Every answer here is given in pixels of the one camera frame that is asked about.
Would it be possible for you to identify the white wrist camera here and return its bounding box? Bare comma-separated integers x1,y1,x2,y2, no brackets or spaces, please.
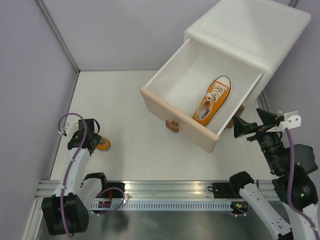
266,110,302,133
58,122,78,137

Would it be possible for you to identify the bear head drawer knob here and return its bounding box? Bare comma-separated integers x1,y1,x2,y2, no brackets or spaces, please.
165,120,179,134

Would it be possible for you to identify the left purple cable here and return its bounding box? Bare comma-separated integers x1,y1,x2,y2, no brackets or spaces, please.
57,112,88,239

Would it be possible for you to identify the right aluminium frame rail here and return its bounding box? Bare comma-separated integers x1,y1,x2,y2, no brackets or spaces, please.
257,90,271,112

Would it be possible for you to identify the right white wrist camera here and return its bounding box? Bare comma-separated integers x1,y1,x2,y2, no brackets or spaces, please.
266,110,302,133

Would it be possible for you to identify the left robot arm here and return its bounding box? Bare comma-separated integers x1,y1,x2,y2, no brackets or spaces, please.
41,118,109,238

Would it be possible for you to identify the white slotted cable duct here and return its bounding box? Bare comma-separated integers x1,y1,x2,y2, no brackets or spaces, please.
89,201,232,211

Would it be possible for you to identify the aluminium corner frame post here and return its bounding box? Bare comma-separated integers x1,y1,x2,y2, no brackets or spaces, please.
34,0,80,76

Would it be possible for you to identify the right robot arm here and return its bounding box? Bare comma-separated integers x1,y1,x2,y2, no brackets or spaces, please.
228,108,320,240

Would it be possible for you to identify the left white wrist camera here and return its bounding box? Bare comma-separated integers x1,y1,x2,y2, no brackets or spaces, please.
58,122,78,137

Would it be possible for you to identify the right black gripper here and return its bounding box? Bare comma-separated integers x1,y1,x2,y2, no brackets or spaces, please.
231,107,285,173

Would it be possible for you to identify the orange sneaker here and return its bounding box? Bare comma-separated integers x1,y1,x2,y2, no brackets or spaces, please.
96,134,111,152
192,75,232,127

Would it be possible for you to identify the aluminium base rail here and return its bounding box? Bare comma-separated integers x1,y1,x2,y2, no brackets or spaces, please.
34,179,276,201

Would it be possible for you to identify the white shoe cabinet body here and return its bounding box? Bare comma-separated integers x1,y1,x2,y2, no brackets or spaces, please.
184,0,311,105

